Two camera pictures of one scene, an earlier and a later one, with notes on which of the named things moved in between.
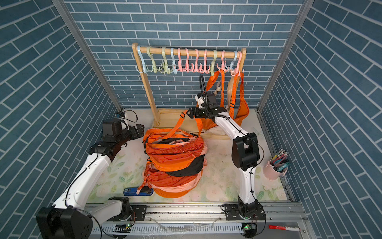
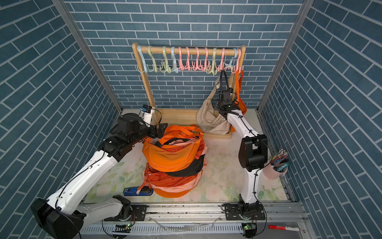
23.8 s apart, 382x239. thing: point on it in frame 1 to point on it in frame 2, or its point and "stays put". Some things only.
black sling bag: (194, 169) stays put
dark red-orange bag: (156, 178) stays put
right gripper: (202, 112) to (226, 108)
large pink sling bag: (179, 188) stays put
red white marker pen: (284, 228) stays put
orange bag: (204, 124) to (175, 150)
